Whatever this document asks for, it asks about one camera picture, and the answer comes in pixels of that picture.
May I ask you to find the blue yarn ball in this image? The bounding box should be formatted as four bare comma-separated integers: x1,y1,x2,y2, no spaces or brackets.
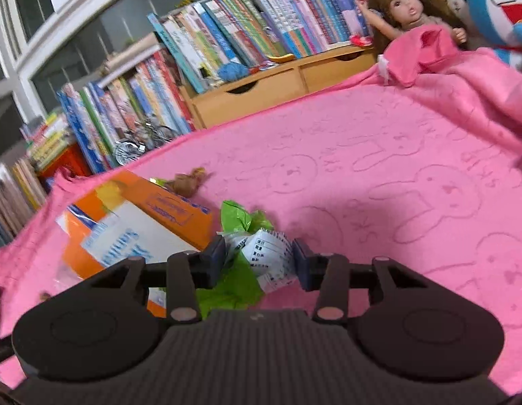
219,61,250,82

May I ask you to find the row of tall upright books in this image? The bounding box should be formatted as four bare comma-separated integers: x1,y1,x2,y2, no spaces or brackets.
56,48,196,176

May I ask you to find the doll with brown hair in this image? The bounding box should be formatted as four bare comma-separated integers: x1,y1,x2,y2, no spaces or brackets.
354,0,470,57

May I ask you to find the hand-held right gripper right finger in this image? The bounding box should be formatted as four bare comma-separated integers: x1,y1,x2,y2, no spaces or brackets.
292,239,439,323

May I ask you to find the red plastic crate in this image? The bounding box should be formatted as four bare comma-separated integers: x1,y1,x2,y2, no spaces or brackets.
37,143,93,182

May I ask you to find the row of beige-spined books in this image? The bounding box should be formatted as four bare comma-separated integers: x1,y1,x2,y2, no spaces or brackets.
0,158,48,254

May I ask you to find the green wrapper with white label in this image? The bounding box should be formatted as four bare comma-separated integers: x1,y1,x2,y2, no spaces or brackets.
195,200,297,319

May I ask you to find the orange plastic bag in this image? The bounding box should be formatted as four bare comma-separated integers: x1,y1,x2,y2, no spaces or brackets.
54,171,215,319

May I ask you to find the pink rabbit-print blanket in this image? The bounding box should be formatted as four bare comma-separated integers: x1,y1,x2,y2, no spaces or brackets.
0,25,522,395

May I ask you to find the beige rolled scroll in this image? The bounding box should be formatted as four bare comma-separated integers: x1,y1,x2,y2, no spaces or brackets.
101,34,160,77

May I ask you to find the flat stack of books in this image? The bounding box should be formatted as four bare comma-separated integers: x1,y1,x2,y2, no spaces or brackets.
20,110,76,169

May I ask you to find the brown crumpled wrapper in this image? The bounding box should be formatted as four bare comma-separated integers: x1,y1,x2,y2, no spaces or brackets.
164,167,208,197

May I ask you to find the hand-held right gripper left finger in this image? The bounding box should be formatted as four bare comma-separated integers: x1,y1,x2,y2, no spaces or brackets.
73,235,226,323

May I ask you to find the wooden drawer organizer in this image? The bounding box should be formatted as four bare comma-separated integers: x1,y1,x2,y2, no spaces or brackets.
178,44,382,129

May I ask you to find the model bicycle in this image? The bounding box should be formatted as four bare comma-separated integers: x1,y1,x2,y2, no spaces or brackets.
114,120,181,166

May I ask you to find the blue cat plush toy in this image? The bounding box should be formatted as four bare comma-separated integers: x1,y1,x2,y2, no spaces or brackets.
465,0,522,68

